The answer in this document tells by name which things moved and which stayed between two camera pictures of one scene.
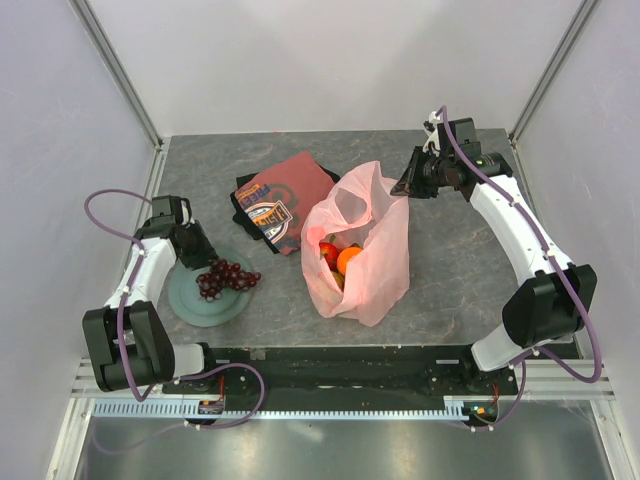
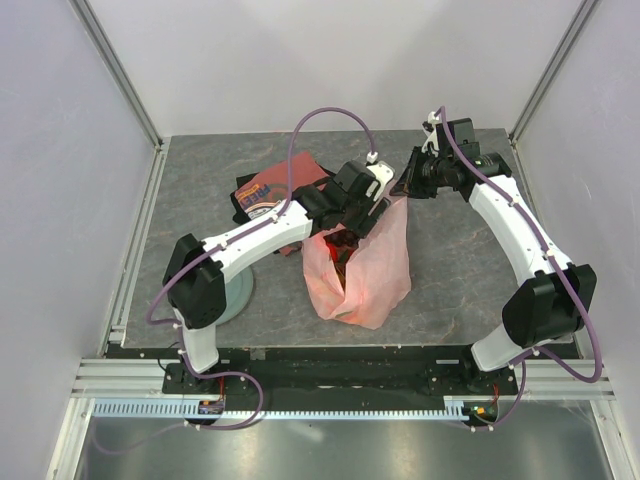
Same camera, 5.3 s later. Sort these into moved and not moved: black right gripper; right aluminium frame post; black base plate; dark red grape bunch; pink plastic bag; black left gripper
Moved: black left gripper; dark red grape bunch
Not moved: black base plate; right aluminium frame post; black right gripper; pink plastic bag
